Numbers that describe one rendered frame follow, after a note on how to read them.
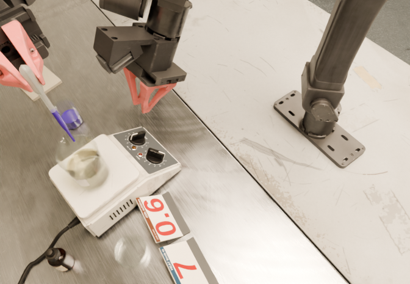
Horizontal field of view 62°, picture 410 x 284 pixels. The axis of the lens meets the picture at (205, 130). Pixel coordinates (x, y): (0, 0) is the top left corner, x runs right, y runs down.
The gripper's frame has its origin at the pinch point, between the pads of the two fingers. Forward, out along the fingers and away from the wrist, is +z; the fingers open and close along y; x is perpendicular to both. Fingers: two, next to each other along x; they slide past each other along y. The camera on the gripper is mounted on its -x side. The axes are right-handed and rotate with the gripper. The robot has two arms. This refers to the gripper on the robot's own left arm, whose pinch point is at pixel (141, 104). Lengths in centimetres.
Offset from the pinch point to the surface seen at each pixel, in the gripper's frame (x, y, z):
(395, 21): 219, -18, -8
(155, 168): -0.7, 8.3, 8.3
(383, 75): 49, 23, -14
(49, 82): -0.9, -30.4, 14.6
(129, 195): -6.7, 9.7, 11.2
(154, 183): -1.2, 9.7, 10.7
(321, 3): 205, -64, 1
